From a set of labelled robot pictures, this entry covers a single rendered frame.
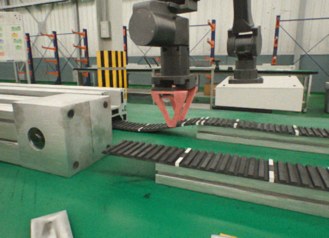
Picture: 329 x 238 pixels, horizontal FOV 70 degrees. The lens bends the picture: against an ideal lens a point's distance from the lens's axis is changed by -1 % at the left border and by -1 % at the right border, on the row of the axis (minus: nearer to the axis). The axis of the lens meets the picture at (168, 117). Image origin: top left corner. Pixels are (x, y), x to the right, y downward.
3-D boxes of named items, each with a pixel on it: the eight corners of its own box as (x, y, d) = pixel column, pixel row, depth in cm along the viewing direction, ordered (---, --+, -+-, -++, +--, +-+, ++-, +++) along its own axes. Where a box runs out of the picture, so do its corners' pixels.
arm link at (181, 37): (194, 14, 45) (169, 18, 48) (175, 8, 40) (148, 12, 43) (194, 51, 47) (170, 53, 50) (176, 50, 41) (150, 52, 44)
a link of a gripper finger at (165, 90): (151, 129, 46) (149, 80, 44) (165, 120, 52) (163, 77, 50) (185, 131, 43) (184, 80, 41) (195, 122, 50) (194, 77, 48)
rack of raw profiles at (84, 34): (16, 84, 1004) (8, 31, 953) (35, 83, 1085) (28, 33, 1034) (75, 88, 880) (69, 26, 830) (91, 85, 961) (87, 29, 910)
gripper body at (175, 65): (150, 86, 44) (148, 45, 42) (169, 82, 53) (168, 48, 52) (183, 87, 42) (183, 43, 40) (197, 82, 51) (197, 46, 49)
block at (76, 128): (121, 147, 42) (119, 93, 40) (69, 178, 31) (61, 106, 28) (81, 141, 45) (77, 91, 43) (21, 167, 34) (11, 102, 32)
